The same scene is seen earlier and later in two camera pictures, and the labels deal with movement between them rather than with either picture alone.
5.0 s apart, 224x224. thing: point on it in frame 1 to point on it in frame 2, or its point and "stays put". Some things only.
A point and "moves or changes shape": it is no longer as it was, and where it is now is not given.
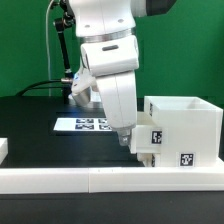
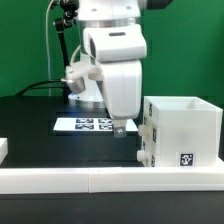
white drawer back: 146,135 moves or changes shape
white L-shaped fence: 41,180 stays put
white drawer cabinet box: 192,130 stays put
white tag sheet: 81,124 stays put
